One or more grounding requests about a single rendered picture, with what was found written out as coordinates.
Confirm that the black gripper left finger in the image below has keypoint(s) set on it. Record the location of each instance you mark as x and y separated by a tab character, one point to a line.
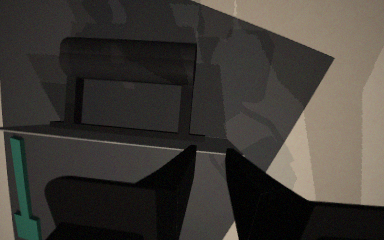
153	207

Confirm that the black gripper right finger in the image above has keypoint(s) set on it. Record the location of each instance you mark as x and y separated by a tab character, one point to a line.
264	209

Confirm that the green flat paddle shape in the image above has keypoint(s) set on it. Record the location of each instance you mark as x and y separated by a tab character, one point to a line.
28	226

